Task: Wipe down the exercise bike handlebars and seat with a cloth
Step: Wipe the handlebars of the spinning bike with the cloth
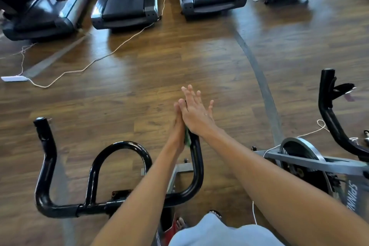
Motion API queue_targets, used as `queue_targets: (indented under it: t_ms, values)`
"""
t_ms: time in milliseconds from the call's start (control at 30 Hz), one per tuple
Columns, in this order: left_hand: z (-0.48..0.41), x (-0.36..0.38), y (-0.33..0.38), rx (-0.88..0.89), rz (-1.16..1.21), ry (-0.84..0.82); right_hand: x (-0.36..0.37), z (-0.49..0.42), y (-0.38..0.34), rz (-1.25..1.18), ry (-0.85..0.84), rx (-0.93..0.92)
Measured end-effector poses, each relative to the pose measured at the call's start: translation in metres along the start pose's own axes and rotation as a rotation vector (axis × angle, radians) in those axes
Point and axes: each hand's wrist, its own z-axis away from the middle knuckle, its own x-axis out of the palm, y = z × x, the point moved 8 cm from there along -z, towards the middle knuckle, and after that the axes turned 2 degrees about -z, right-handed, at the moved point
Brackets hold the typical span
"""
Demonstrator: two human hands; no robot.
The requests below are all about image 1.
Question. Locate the person's left hand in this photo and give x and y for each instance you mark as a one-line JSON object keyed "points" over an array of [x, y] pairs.
{"points": [[177, 133]]}

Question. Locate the person's right hand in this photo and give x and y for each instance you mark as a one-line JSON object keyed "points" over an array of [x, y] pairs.
{"points": [[199, 117]]}

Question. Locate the green checkered cleaning cloth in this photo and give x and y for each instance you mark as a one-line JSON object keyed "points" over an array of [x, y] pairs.
{"points": [[187, 137]]}

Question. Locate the red and grey spin bike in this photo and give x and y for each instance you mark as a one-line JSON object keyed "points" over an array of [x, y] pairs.
{"points": [[43, 156], [328, 104]]}

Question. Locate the person's left forearm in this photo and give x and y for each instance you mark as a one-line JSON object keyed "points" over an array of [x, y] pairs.
{"points": [[138, 202]]}

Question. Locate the person's right forearm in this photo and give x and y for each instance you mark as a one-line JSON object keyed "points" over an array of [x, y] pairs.
{"points": [[282, 191]]}

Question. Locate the black sandal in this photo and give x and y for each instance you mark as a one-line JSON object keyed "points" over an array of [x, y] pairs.
{"points": [[215, 214]]}

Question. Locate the white power strip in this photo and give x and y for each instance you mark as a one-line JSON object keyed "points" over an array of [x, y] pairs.
{"points": [[14, 78]]}

